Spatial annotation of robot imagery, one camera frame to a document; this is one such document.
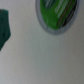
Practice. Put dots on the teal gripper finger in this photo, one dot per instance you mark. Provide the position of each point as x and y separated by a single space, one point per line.
5 32

